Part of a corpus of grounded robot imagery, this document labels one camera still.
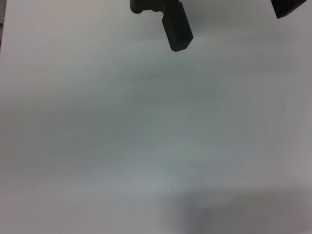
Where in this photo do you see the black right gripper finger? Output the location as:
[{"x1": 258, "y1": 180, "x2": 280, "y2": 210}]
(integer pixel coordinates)
[
  {"x1": 130, "y1": 0, "x2": 194, "y2": 53},
  {"x1": 271, "y1": 0, "x2": 308, "y2": 20}
]

